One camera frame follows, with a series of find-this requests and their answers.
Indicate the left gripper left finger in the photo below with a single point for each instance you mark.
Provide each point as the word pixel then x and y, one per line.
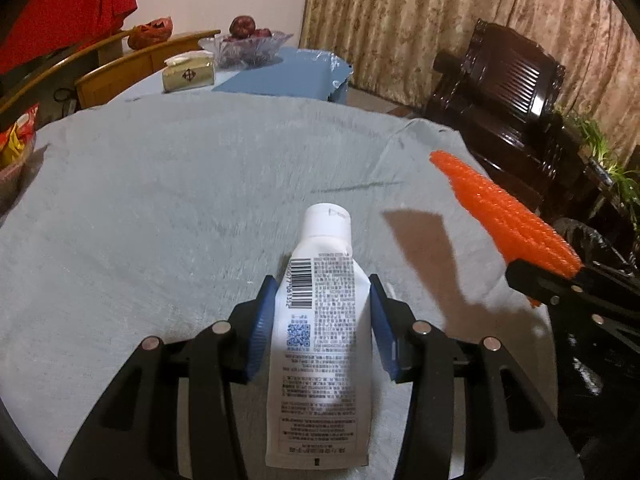
pixel 168 412

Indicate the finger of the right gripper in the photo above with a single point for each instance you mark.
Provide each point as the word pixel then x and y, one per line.
pixel 546 286

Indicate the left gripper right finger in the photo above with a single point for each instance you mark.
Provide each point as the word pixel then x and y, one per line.
pixel 509 431

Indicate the orange mesh sleeve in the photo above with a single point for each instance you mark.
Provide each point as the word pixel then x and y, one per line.
pixel 516 231

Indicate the white lotion tube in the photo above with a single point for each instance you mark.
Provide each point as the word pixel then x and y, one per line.
pixel 319 405

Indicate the black bin with liner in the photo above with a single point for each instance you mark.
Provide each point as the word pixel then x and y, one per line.
pixel 600 254

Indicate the potted green plant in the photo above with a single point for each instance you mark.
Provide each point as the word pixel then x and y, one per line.
pixel 624 181

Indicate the dark wooden armchair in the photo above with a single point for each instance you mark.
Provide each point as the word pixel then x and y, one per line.
pixel 501 97

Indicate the grey-blue table cloth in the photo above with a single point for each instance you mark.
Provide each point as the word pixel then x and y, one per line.
pixel 157 216

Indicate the blue side table cloth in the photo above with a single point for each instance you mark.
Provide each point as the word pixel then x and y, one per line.
pixel 295 73

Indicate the wooden cabinet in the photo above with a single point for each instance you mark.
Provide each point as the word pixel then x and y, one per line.
pixel 87 76

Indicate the glass fruit bowl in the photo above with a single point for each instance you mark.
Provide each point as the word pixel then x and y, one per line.
pixel 245 45

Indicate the tissue box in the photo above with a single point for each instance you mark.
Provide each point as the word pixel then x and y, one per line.
pixel 187 70

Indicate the red cloth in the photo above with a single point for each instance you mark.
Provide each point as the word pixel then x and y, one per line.
pixel 33 28

